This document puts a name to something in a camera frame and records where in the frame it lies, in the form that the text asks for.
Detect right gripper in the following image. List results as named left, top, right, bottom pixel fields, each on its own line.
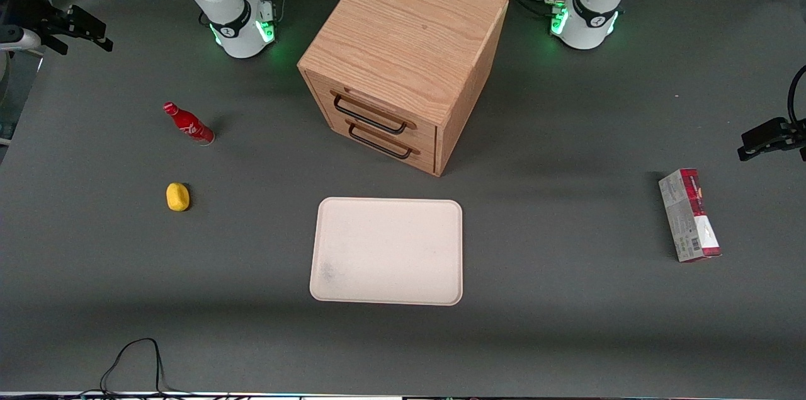
left=0, top=0, right=115, bottom=55

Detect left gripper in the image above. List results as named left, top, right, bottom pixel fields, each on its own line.
left=737, top=117, right=806, bottom=163

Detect red coke bottle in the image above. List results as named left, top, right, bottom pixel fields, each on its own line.
left=163, top=102, right=215, bottom=146

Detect beige rectangular tray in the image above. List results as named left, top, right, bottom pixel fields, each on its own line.
left=309, top=197, right=463, bottom=306

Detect grey and red carton box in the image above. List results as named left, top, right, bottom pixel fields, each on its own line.
left=658, top=168, right=722, bottom=263

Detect yellow lemon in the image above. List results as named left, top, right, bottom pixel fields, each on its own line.
left=166, top=182, right=191, bottom=212

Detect wooden drawer front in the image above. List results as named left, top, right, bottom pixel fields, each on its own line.
left=326, top=115, right=437, bottom=175
left=307, top=72, right=438, bottom=154

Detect wooden drawer cabinet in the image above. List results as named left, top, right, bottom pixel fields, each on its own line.
left=297, top=0, right=509, bottom=178

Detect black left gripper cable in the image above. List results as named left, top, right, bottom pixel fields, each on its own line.
left=787, top=65, right=806, bottom=130

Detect black left arm base cables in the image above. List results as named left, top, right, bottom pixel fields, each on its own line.
left=482, top=0, right=564, bottom=18

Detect black metal drawer handle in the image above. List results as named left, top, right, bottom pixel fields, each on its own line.
left=332, top=93, right=409, bottom=135
left=348, top=123, right=414, bottom=159

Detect thin black looped cable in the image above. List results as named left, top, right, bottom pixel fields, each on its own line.
left=82, top=338, right=190, bottom=398

